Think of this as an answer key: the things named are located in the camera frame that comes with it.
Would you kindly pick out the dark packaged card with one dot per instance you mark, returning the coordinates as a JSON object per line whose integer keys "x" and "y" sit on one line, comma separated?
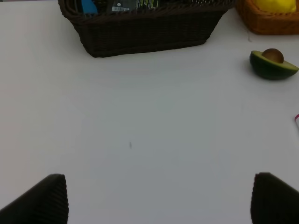
{"x": 130, "y": 5}

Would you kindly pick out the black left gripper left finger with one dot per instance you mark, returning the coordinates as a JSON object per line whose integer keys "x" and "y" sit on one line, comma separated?
{"x": 44, "y": 203}

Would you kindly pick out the halved avocado with pit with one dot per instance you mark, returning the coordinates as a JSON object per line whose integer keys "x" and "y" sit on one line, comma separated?
{"x": 269, "y": 69}

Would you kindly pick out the yellow lemon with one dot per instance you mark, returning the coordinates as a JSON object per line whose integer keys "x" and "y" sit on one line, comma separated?
{"x": 276, "y": 6}

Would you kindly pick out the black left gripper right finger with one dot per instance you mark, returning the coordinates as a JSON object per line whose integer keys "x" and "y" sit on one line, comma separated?
{"x": 273, "y": 201}

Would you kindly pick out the dark brown wicker basket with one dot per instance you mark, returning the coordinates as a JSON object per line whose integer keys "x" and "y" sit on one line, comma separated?
{"x": 174, "y": 24}

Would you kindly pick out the orange wicker basket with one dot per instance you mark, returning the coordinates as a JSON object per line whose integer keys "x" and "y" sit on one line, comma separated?
{"x": 264, "y": 23}

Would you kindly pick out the green whiteboard eraser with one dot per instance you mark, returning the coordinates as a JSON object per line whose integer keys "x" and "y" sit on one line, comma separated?
{"x": 88, "y": 7}

